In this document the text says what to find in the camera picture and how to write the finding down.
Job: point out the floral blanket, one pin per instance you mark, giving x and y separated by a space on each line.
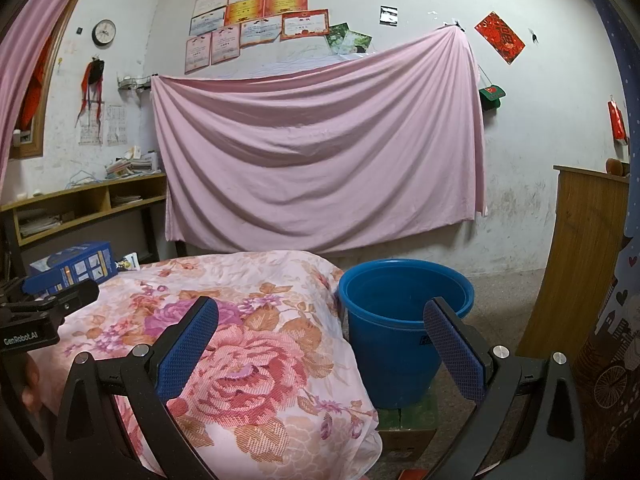
250 360

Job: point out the red wall poster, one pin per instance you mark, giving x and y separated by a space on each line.
500 37

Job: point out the metal wall shelf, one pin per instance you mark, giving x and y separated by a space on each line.
135 81

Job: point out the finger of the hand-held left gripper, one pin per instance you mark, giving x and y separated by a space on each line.
12 290
75 295

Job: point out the stack of papers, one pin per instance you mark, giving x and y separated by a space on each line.
40 222
126 200

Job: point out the small black wall hook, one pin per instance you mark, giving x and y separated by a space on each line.
534 37

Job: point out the pink curtain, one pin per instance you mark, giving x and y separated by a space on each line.
35 35

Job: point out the round wall clock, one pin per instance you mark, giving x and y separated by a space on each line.
104 32

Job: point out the person's left hand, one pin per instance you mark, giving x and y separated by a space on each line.
31 385

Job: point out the green hanging pouch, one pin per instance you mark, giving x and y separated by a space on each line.
491 96

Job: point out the wooden shelf desk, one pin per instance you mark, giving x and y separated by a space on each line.
95 200

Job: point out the paper wall calendar sheet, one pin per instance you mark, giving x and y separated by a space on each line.
115 125
90 125

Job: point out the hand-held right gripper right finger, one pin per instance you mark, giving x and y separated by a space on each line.
452 355

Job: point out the orange cloth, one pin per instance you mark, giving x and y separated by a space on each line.
32 95

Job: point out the red tassel ornament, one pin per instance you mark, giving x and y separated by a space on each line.
94 85

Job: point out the group of wall certificates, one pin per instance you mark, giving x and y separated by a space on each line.
250 10

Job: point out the wooden cabinet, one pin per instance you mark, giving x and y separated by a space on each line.
575 260

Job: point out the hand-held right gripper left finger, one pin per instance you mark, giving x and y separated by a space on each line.
187 350

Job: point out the pink hanging bed sheet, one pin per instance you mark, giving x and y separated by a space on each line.
320 160

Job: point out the stack of books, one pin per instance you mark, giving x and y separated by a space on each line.
130 165

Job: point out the green wall photo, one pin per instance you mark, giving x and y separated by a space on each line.
337 35
357 42

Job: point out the small white box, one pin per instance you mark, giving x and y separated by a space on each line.
127 261

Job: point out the blue cardboard box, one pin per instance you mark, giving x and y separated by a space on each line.
85 260

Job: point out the red hanging packet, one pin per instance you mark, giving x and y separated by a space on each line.
616 120

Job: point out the black and white wall photo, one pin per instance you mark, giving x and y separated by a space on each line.
388 15

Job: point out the blue plastic bucket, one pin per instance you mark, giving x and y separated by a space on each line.
395 340

